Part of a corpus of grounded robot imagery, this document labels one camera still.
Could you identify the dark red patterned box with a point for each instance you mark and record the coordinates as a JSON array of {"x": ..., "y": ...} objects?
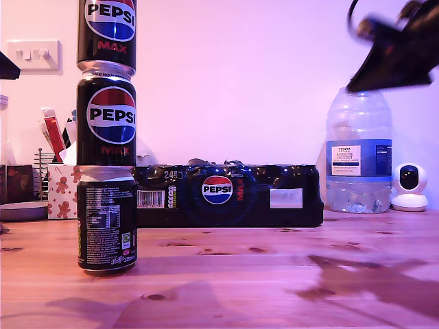
[{"x": 20, "y": 183}]

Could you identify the grey plate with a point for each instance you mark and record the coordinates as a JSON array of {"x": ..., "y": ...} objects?
[{"x": 24, "y": 209}]

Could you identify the black Pepsi Max can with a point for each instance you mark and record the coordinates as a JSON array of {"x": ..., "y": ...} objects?
[
  {"x": 109, "y": 116},
  {"x": 108, "y": 222},
  {"x": 109, "y": 27}
]

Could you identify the small white round camera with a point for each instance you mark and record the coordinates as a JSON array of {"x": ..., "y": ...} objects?
[{"x": 409, "y": 185}]

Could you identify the white paper sachet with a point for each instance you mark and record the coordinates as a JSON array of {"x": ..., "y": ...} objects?
[{"x": 71, "y": 132}]

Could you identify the white wall switch plate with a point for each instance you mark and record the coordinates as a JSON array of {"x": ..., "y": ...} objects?
[{"x": 34, "y": 56}]

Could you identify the small white cardboard box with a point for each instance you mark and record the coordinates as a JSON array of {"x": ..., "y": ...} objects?
[{"x": 143, "y": 159}]

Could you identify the gingerbread print tissue box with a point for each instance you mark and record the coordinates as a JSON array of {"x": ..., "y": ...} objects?
[{"x": 61, "y": 192}]

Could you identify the clear large water bottle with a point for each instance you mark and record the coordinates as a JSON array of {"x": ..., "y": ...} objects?
[{"x": 360, "y": 154}]

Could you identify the white tissue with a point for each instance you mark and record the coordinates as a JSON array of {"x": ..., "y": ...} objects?
[{"x": 70, "y": 156}]

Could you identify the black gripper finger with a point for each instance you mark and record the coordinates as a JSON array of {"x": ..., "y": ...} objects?
[
  {"x": 391, "y": 65},
  {"x": 7, "y": 70}
]

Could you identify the black Pepsi Max multipack box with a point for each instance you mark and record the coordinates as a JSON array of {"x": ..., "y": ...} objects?
[{"x": 219, "y": 205}]

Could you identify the small dark object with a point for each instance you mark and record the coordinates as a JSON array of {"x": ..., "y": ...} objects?
[{"x": 3, "y": 229}]

